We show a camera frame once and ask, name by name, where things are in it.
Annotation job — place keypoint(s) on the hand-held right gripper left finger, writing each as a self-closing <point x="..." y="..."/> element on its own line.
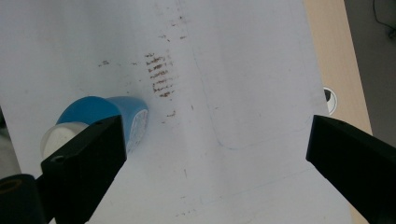
<point x="84" y="161"/>

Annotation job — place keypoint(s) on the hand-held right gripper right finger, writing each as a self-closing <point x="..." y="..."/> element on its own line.
<point x="358" y="168"/>

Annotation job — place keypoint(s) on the white mat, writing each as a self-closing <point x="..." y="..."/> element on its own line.
<point x="233" y="171"/>

